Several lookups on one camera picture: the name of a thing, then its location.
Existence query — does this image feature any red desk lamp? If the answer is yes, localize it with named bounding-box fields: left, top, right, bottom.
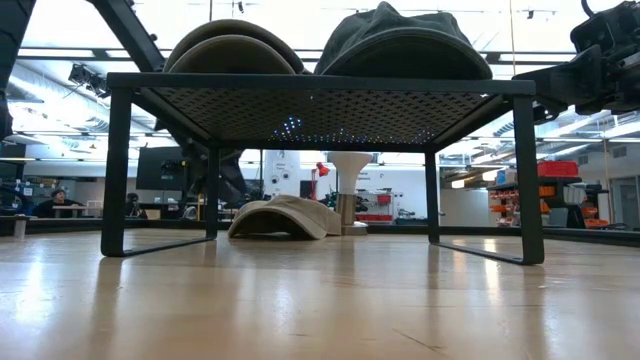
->
left=309, top=161, right=332, bottom=201

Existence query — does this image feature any black ceiling fixture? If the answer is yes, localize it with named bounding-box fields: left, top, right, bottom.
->
left=67, top=62, right=112, bottom=100

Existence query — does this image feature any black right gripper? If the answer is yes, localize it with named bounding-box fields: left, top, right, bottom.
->
left=514, top=19, right=640, bottom=125

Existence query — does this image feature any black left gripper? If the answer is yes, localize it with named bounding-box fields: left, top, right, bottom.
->
left=219, top=149, right=247, bottom=205

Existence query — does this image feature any black aluminium table frame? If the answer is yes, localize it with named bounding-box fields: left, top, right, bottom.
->
left=0, top=214, right=640, bottom=247

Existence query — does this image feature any dark display screen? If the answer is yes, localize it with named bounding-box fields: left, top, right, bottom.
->
left=243, top=178, right=265, bottom=202

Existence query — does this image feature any black monitor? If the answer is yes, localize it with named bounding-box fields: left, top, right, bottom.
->
left=135, top=146, right=190, bottom=192

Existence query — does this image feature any red storage bin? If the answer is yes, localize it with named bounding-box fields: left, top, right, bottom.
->
left=537, top=160, right=580, bottom=179

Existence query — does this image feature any white pillar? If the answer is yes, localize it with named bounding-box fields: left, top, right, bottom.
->
left=263, top=149, right=301, bottom=198

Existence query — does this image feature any person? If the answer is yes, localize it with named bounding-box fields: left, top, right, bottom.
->
left=124, top=192, right=149, bottom=220
left=32, top=188, right=85, bottom=219

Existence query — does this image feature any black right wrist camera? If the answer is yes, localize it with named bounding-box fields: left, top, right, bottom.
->
left=569, top=7, right=619, bottom=49

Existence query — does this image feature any shelf with orange bins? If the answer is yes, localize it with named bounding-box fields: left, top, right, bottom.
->
left=487, top=174, right=584, bottom=230

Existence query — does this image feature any black perforated metal stand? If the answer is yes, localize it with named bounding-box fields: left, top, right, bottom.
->
left=100, top=72, right=545, bottom=266

